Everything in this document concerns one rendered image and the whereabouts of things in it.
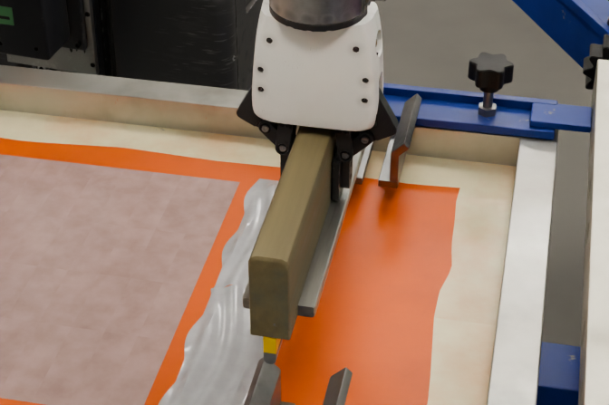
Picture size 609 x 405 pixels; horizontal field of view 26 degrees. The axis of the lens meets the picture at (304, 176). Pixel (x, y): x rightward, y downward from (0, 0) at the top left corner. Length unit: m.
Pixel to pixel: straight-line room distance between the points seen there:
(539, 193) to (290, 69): 0.34
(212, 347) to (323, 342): 0.09
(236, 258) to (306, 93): 0.25
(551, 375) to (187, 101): 0.49
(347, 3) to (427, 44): 2.61
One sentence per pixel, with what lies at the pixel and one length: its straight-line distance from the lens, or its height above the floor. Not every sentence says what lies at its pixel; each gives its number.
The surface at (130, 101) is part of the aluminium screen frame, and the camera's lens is 1.42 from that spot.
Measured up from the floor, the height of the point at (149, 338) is 0.96.
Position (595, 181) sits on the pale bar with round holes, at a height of 1.04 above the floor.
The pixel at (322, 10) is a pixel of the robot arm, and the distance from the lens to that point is 0.98.
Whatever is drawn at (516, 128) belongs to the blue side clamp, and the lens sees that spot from 1.34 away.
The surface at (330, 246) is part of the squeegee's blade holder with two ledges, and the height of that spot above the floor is 1.07.
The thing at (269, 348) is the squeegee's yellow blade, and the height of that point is 1.05.
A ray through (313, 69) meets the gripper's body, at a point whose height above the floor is 1.21.
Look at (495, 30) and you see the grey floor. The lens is 3.69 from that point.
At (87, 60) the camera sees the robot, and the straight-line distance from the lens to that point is 2.13.
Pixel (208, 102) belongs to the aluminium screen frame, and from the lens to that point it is 1.39.
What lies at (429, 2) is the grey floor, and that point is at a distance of 3.82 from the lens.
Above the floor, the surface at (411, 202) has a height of 0.95.
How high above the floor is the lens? 1.71
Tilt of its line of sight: 34 degrees down
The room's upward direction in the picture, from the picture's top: straight up
